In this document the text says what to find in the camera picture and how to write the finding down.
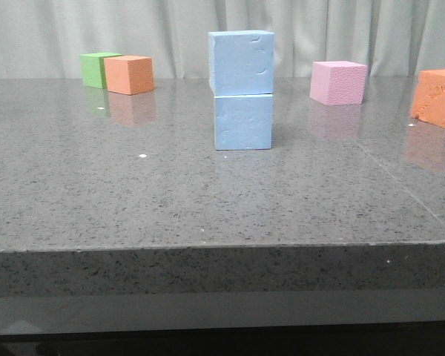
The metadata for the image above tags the grey curtain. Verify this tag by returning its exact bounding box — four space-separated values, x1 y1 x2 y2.
0 1 445 79

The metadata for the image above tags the green foam cube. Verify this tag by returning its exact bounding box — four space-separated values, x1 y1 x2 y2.
79 52 122 89

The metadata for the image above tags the smooth orange foam cube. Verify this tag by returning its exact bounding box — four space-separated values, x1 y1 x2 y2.
104 56 154 95

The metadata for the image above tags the smooth blue foam cube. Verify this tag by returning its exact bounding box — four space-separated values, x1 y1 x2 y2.
214 94 273 150

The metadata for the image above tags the pink foam cube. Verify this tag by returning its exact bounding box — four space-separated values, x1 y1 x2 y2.
309 61 368 105

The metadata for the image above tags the textured blue foam cube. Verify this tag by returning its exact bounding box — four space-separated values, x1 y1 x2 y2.
208 30 274 96

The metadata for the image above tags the dented orange foam cube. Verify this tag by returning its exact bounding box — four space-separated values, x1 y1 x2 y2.
410 69 445 128

